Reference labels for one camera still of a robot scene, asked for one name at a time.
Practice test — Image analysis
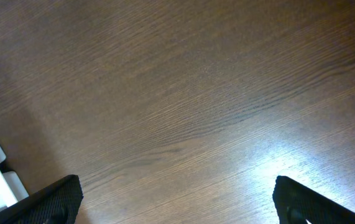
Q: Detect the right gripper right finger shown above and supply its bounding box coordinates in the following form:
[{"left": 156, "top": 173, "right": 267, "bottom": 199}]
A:
[{"left": 272, "top": 175, "right": 355, "bottom": 224}]

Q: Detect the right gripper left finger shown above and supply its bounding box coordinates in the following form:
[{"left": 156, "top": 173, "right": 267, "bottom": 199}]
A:
[{"left": 0, "top": 175, "right": 83, "bottom": 224}]

